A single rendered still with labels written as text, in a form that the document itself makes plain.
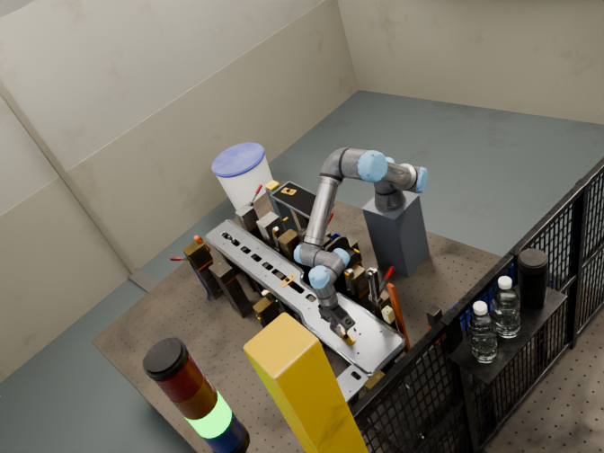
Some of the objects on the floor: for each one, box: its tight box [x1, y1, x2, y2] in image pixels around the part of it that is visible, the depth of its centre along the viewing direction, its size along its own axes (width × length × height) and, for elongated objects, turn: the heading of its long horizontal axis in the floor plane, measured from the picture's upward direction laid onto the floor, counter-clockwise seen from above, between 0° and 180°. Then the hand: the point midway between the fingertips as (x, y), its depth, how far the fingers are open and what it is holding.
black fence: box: [350, 157, 604, 453], centre depth 192 cm, size 14×197×155 cm, turn 148°
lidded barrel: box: [211, 142, 272, 211], centre depth 448 cm, size 48×48×58 cm
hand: (344, 334), depth 204 cm, fingers closed, pressing on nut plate
